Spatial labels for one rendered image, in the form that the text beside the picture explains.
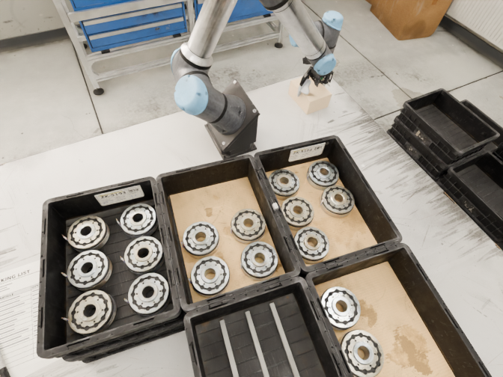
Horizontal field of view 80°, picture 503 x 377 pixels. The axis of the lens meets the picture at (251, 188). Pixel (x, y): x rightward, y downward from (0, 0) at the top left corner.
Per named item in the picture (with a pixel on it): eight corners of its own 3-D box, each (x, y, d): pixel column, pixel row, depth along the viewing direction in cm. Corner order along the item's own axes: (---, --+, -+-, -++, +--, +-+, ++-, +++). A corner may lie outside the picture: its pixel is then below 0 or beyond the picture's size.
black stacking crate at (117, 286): (63, 220, 92) (44, 201, 82) (162, 197, 98) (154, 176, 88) (63, 363, 72) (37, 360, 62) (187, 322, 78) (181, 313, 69)
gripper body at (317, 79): (316, 88, 128) (322, 63, 118) (305, 77, 132) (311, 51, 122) (330, 84, 130) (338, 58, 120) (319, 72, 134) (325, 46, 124)
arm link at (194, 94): (206, 129, 108) (176, 116, 98) (196, 102, 114) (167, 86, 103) (229, 108, 103) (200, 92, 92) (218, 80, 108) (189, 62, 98)
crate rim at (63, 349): (46, 204, 84) (42, 200, 82) (156, 179, 90) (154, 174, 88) (41, 361, 64) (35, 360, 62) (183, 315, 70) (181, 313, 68)
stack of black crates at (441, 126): (370, 155, 200) (403, 102, 162) (404, 141, 209) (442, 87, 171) (413, 202, 182) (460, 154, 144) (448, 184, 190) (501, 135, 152)
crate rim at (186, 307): (156, 179, 90) (154, 174, 88) (251, 157, 96) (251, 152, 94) (183, 315, 70) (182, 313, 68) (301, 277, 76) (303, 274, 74)
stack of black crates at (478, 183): (414, 201, 182) (447, 167, 153) (449, 184, 190) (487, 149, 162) (466, 259, 163) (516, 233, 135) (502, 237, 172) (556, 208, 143)
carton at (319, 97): (287, 93, 145) (290, 80, 139) (308, 87, 149) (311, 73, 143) (306, 114, 138) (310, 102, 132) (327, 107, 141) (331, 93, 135)
